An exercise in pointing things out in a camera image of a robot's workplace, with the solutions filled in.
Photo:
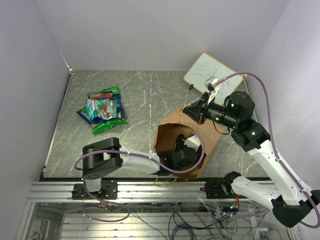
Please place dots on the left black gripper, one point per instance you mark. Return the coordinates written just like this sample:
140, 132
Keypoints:
179, 143

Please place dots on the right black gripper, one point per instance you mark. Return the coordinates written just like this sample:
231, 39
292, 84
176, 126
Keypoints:
198, 112

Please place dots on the brown paper bag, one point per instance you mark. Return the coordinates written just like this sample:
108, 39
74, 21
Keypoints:
179, 123

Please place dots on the blue Kettle vinegar chips bag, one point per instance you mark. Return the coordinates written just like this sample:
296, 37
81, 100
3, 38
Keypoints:
119, 112

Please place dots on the Fox's mint blossom candy bag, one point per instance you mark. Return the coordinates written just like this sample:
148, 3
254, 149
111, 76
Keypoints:
104, 109

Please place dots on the green Chuba chips bag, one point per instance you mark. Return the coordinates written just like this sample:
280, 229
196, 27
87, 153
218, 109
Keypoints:
101, 126

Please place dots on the blue Burts chips bag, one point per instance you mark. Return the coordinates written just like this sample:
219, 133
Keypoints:
104, 95

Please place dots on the small blue snack packet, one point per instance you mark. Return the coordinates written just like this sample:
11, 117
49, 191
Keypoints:
84, 115

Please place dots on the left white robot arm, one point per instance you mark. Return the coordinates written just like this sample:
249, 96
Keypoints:
102, 158

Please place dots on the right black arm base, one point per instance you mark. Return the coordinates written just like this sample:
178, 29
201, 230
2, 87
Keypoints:
220, 188

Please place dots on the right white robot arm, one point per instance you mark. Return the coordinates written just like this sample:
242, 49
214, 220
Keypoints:
292, 200

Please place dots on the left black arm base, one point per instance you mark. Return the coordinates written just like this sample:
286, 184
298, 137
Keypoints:
108, 191

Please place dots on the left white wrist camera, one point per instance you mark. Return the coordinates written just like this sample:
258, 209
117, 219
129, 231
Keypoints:
193, 142

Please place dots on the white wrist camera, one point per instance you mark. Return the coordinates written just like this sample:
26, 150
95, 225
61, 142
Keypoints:
213, 87
193, 142

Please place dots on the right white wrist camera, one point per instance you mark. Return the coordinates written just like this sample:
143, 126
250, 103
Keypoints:
213, 87

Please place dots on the small whiteboard wooden frame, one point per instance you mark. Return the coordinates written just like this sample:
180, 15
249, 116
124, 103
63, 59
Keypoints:
207, 66

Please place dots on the aluminium frame rail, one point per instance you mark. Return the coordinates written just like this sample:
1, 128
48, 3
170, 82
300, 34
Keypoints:
127, 192

